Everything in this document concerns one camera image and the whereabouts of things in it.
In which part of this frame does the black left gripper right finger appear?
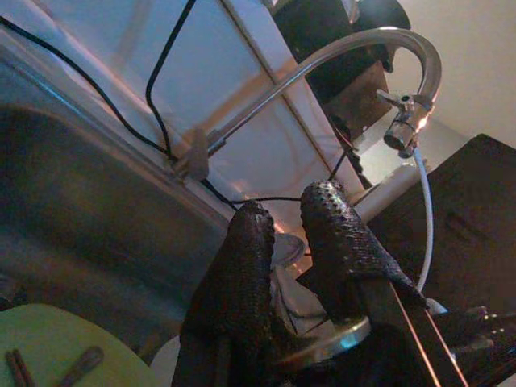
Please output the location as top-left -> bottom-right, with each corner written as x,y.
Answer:
299,180 -> 471,387

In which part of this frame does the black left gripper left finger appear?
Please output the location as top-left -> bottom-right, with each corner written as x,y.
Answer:
171,199 -> 277,387

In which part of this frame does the dark brown cabinet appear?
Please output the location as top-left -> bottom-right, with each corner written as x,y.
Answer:
364,134 -> 516,323

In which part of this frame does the brown chopstick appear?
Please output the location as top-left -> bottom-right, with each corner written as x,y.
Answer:
4,348 -> 35,387
60,345 -> 105,387

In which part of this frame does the stainless steel sink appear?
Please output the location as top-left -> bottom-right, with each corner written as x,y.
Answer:
0,23 -> 239,364

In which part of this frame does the green plate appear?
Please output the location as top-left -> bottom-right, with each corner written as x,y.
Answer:
0,303 -> 160,387

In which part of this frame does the chrome gooseneck faucet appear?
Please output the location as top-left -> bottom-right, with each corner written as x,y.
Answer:
173,26 -> 443,181

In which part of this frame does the white faucet hose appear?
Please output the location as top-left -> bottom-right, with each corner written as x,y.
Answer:
402,151 -> 448,315

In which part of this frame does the black wall cable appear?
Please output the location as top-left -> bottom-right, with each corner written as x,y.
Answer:
144,0 -> 198,160

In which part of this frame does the dark wall appliance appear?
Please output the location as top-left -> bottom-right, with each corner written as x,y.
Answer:
273,0 -> 410,134

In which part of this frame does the long black counter cable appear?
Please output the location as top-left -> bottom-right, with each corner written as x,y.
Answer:
0,15 -> 178,162

